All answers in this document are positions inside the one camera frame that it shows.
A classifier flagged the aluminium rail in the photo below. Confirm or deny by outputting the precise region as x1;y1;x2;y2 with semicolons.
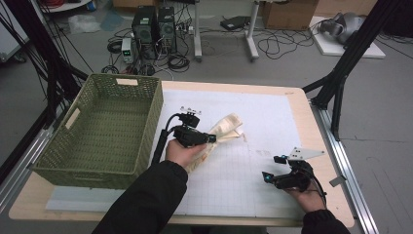
0;126;56;214
311;101;380;234

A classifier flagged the white floor platform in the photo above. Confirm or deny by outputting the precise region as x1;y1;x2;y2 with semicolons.
309;16;387;59

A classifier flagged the person's right hand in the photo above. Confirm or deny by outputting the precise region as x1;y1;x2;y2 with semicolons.
284;180;327;215

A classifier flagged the small grey tag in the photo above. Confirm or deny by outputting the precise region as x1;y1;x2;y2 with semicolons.
328;175;348;188

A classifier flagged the tangle of black floor cables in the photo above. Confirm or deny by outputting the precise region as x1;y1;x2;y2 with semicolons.
257;27;315;60

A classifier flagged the white cabinet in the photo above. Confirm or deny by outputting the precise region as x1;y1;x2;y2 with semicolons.
0;4;31;63

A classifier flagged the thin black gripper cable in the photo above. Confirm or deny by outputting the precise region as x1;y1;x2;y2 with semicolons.
308;174;327;204

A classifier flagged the black flat device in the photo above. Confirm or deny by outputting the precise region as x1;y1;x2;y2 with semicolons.
219;15;251;32

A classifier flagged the clear plastic bag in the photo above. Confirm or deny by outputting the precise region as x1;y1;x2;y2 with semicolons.
67;14;102;35

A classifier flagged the thick black gripper cable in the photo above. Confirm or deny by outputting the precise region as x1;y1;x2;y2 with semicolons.
150;112;183;166

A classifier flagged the green woven basket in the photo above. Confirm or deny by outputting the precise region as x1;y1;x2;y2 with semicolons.
32;72;165;191

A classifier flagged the white gridded foam mat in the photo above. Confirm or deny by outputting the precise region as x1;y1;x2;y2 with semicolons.
45;89;322;219

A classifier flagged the grey rounded device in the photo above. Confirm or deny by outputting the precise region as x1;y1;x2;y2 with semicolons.
319;12;366;45

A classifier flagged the coiled black cable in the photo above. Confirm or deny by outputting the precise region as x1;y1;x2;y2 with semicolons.
168;54;191;73

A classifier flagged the brown cardboard box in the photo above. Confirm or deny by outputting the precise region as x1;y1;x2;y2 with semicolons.
261;0;319;31

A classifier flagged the person's left hand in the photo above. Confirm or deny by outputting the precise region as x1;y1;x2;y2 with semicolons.
164;138;207;169

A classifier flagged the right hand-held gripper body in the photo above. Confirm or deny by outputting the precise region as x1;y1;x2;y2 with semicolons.
273;146;326;192

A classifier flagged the black computer tower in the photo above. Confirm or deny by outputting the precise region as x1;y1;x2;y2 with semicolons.
157;6;178;55
131;5;159;60

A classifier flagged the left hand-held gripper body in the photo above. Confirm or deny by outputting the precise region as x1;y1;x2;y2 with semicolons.
172;105;209;149

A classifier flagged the white desk leg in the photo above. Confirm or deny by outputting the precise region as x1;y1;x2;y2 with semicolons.
245;0;261;62
193;0;204;62

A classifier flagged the cream printed cloth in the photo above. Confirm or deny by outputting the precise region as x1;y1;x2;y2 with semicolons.
184;112;244;174

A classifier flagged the grey power supply unit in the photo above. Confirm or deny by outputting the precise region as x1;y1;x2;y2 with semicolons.
121;37;134;64

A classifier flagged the black metal frame stand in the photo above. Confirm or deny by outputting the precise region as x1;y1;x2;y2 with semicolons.
0;0;90;131
301;0;413;141

